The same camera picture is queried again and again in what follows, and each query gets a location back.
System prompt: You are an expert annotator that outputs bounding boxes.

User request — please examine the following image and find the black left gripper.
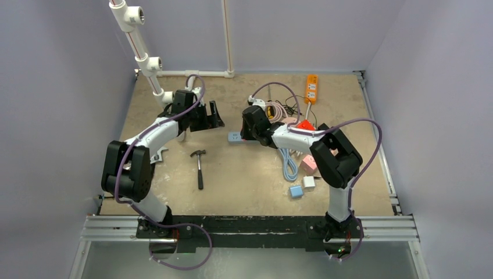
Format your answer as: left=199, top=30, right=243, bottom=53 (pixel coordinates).
left=186, top=101, right=223, bottom=132

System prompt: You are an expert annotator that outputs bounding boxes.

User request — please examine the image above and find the black yellow flathead screwdriver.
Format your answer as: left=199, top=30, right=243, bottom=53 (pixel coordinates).
left=266, top=85, right=275, bottom=119

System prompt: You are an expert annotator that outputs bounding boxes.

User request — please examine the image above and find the pink cable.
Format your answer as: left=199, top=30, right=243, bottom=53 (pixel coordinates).
left=266, top=101, right=290, bottom=123

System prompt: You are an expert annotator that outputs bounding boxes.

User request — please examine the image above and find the pink round socket base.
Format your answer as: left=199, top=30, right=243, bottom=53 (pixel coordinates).
left=281, top=117, right=299, bottom=126

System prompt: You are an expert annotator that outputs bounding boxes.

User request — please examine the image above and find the red cube socket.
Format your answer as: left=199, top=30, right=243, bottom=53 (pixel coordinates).
left=295, top=120, right=316, bottom=131

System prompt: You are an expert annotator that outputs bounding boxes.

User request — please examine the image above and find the pink cube power socket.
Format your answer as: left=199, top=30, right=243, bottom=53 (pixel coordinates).
left=299, top=155, right=317, bottom=176

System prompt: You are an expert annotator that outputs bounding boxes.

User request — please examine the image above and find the orange power strip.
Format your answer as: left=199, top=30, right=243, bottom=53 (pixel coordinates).
left=304, top=74, right=319, bottom=105

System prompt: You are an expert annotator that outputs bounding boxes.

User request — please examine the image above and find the white plug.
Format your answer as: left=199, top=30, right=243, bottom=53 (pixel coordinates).
left=302, top=176, right=316, bottom=191

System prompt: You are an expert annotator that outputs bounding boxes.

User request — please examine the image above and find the light blue power strip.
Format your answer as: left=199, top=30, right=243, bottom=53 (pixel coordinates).
left=227, top=131, right=258, bottom=144

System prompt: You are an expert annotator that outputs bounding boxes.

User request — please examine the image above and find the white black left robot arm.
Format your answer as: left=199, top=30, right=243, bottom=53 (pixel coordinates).
left=101, top=87, right=224, bottom=238

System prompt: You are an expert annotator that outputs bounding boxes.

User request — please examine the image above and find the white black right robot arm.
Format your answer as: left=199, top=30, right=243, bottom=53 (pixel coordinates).
left=242, top=105, right=363, bottom=237

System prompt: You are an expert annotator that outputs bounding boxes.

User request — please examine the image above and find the black steel claw hammer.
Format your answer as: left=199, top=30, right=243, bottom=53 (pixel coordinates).
left=190, top=150, right=206, bottom=190

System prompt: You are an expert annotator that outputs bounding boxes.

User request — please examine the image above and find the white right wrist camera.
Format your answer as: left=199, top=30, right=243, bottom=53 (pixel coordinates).
left=247, top=95, right=266, bottom=110

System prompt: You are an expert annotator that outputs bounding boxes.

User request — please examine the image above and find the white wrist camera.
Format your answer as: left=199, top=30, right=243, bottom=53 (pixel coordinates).
left=192, top=87, right=205, bottom=106
left=247, top=95, right=266, bottom=110

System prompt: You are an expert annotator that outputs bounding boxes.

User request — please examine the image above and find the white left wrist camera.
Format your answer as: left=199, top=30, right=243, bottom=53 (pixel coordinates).
left=192, top=87, right=205, bottom=106

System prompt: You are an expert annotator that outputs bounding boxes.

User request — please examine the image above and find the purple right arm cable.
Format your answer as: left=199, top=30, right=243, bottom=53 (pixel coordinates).
left=248, top=81, right=384, bottom=262

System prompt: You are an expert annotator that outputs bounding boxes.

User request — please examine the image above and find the light blue wall plug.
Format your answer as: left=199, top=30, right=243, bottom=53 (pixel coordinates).
left=288, top=185, right=303, bottom=199

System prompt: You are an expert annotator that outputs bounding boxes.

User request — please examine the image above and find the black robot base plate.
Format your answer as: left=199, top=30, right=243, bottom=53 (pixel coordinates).
left=136, top=215, right=364, bottom=255

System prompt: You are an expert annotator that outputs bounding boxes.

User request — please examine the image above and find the white PVC pipe frame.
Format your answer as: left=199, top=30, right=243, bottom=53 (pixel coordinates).
left=109, top=1, right=235, bottom=108

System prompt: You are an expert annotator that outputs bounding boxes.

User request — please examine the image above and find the aluminium rail frame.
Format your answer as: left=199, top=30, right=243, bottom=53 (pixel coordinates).
left=70, top=74, right=428, bottom=278

